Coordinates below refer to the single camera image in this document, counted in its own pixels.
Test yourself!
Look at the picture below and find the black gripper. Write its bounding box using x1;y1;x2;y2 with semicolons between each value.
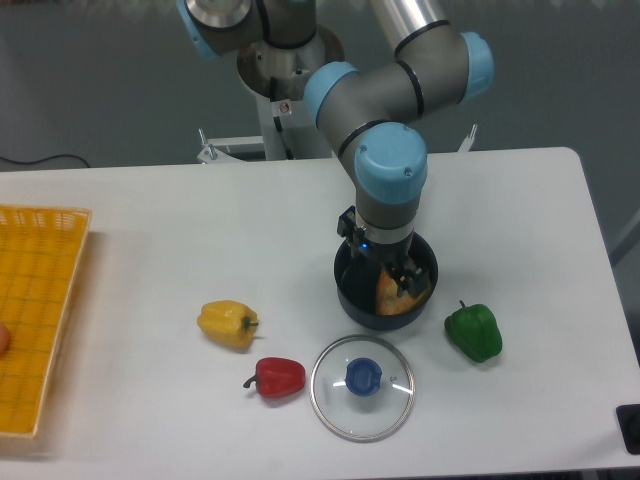
355;230;431;298

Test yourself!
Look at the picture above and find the bread slice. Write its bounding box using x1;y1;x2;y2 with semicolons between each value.
375;270;434;316

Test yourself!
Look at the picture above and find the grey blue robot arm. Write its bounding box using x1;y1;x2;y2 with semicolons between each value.
177;1;494;297

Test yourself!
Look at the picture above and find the dark blue cooking pot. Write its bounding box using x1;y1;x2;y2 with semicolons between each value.
334;235;438;331

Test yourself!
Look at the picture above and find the glass lid blue knob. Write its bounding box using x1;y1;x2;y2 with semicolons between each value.
309;334;416;443

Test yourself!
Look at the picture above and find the green bell pepper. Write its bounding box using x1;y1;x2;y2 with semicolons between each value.
444;300;503;363

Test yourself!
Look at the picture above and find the red bell pepper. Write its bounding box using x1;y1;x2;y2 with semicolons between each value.
243;357;306;399

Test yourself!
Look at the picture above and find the yellow bell pepper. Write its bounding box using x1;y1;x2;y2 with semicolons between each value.
197;300;259;350

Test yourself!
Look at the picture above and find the black device at table edge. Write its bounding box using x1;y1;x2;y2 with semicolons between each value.
616;404;640;455

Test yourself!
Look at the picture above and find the yellow woven basket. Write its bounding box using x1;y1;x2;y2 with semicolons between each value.
1;204;92;438

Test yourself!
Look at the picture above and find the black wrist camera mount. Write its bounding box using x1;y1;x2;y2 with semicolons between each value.
337;206;366;259

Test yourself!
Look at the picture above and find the black cable on floor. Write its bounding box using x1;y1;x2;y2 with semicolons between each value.
0;154;91;168

